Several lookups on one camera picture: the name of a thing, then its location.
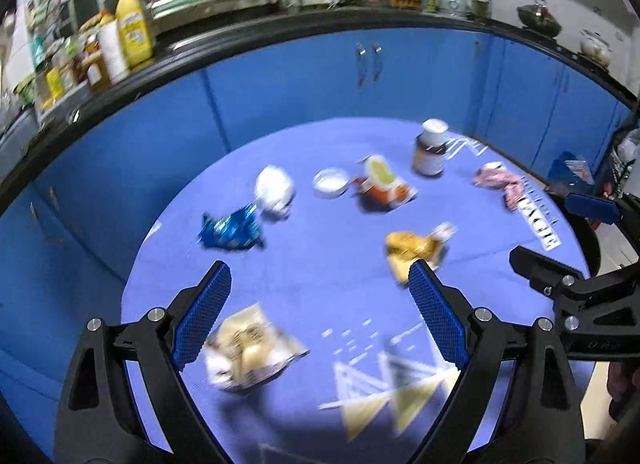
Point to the white bottle cap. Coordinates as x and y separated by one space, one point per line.
330 182

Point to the blue foil snack wrapper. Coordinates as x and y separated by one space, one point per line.
230 231

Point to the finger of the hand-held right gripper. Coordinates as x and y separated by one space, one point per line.
545 271
592 208

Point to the brown medicine bottle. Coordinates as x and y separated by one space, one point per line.
429 153

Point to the row of condiment jars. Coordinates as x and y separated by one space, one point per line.
65 73

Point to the blue base cabinets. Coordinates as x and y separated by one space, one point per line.
280 88

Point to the black wok with lid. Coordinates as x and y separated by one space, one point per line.
539 18

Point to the black kitchen countertop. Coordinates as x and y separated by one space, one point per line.
250 28

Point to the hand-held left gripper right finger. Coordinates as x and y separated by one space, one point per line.
440 316

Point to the white bag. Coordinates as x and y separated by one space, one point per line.
274 189

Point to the pink wrapper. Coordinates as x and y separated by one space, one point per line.
492 177

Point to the person's right hand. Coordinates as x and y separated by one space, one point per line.
624 386

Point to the black trash bin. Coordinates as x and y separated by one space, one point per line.
587 241

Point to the yellow wrapper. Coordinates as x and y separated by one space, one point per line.
407 246

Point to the dark oil bottle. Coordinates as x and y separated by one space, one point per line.
482 2

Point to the yellow dish soap bottle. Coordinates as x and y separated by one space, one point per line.
134 33

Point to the beige snack wrapper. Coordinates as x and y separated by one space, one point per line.
245 344

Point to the orange snack packet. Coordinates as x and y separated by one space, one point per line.
380 189

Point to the white marbled cup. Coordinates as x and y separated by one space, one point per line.
112 53

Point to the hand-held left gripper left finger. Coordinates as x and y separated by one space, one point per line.
202 314

